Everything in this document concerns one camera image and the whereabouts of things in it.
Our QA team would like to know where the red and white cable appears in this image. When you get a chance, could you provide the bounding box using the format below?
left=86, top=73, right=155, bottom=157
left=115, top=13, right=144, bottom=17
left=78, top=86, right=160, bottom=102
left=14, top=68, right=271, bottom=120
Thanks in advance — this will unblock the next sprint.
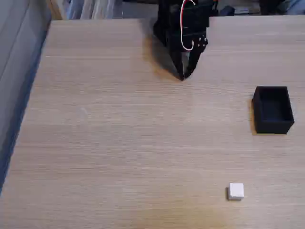
left=180, top=0, right=197, bottom=52

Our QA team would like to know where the black open box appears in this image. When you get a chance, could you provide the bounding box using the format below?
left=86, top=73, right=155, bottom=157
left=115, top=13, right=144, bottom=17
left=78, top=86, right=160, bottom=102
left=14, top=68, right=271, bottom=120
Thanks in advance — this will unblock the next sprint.
left=252, top=86, right=295, bottom=134

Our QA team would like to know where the black rounded object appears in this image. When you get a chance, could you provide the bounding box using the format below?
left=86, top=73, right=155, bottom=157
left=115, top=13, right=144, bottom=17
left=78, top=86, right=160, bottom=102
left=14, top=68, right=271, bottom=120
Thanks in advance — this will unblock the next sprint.
left=218, top=6, right=236, bottom=17

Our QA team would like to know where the light wooden slat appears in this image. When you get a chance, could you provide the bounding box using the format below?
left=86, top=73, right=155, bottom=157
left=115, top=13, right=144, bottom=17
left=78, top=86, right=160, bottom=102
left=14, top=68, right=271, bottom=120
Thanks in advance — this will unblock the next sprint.
left=45, top=0, right=67, bottom=20

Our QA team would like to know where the white block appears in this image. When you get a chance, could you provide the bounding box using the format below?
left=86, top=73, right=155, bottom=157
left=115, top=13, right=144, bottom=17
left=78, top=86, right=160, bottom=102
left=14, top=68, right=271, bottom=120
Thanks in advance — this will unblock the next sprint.
left=226, top=182, right=245, bottom=201

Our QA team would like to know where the blue fabric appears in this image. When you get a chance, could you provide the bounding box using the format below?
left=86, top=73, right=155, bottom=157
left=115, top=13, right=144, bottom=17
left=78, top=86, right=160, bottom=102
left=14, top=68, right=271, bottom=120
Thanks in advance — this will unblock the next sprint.
left=285, top=0, right=305, bottom=15

